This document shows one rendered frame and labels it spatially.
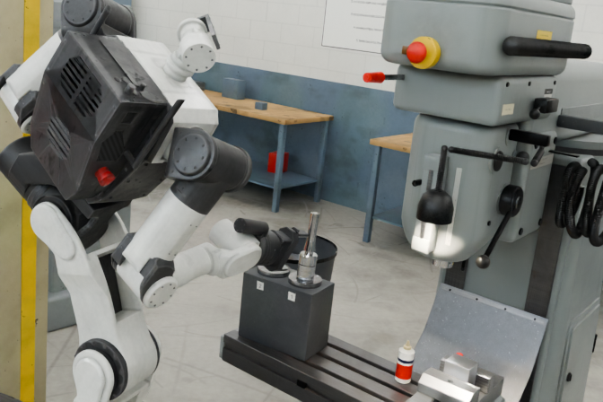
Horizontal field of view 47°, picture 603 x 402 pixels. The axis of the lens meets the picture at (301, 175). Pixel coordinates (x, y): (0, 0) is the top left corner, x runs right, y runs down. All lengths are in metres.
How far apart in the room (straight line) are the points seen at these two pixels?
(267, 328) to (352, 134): 4.99
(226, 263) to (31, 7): 1.50
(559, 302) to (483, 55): 0.87
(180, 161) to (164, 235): 0.15
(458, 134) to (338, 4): 5.47
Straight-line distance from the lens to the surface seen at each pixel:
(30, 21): 2.74
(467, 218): 1.50
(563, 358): 2.08
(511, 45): 1.32
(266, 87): 7.41
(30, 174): 1.64
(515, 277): 1.99
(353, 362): 1.90
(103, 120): 1.30
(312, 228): 1.80
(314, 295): 1.80
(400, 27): 1.39
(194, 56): 1.38
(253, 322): 1.92
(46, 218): 1.60
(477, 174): 1.48
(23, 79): 1.62
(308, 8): 7.10
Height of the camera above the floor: 1.81
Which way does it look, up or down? 13 degrees down
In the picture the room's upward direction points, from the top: 6 degrees clockwise
